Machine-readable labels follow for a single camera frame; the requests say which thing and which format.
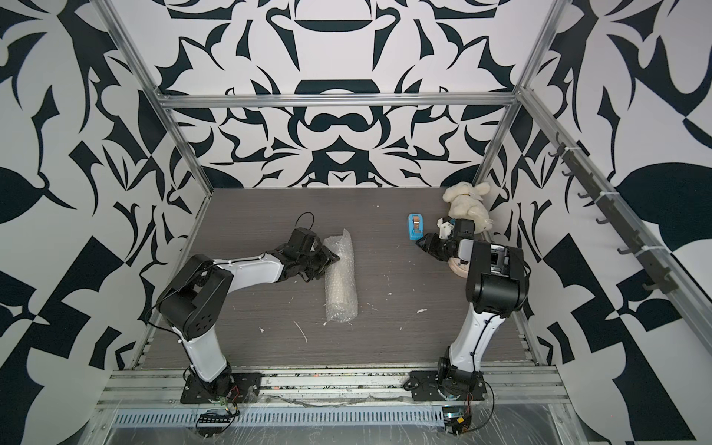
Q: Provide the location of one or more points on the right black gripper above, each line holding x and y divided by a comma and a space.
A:
431, 244

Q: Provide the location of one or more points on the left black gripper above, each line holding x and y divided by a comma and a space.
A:
327, 258

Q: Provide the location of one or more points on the blue tape dispenser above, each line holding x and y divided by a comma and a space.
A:
415, 226

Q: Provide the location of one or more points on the clear bubble wrap sheet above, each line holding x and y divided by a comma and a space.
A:
341, 292

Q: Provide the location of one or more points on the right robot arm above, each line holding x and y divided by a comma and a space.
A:
497, 285

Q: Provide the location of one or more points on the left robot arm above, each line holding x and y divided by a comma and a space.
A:
193, 300

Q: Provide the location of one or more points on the pink round alarm clock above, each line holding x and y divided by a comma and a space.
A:
460, 268

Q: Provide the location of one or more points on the cream plush teddy bear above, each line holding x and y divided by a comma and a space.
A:
467, 202

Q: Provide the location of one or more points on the right black electronics board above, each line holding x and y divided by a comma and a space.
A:
457, 420

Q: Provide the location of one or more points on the black electronics board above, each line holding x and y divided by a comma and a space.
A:
457, 420
213, 423

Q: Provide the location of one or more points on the left black electronics board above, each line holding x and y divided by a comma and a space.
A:
213, 423

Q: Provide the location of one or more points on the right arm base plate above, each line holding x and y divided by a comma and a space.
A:
451, 386

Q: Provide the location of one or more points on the white perforated cable duct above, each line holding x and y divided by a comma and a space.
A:
295, 416

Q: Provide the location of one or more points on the black wall hook rail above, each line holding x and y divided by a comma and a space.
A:
617, 213

